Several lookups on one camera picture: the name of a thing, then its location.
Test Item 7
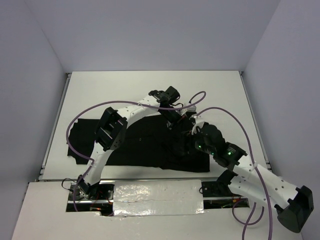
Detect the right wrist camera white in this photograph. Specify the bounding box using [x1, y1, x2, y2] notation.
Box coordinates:
[191, 115, 205, 135]

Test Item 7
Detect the glossy white tape sheet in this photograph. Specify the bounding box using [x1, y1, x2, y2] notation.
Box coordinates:
[112, 179, 204, 217]

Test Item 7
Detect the white front board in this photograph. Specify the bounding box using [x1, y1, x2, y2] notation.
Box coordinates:
[12, 181, 302, 240]

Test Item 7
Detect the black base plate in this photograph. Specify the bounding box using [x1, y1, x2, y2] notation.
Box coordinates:
[75, 183, 115, 201]
[199, 181, 240, 198]

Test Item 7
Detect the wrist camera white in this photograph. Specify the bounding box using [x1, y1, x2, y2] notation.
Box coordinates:
[191, 115, 205, 135]
[179, 103, 197, 115]

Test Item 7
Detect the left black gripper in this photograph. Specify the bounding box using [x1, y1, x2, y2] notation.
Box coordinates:
[159, 106, 187, 138]

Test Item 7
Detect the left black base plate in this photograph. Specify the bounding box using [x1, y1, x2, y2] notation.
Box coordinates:
[75, 183, 115, 201]

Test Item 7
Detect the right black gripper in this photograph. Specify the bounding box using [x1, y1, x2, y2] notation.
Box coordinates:
[172, 125, 215, 155]

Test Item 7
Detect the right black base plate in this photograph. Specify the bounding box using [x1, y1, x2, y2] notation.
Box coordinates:
[199, 181, 240, 198]

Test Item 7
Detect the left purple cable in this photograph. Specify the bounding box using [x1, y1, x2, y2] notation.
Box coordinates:
[65, 90, 208, 212]

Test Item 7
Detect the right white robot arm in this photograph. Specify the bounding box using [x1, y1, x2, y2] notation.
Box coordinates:
[183, 122, 314, 233]

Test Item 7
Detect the aluminium table edge rail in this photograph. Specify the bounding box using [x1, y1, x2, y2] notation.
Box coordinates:
[239, 71, 273, 172]

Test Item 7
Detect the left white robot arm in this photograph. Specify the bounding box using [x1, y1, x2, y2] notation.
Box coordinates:
[76, 86, 191, 199]

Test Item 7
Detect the black long sleeve shirt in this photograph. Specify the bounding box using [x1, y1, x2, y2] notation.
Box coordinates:
[65, 113, 211, 174]

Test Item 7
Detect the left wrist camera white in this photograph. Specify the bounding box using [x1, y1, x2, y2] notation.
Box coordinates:
[179, 103, 197, 115]

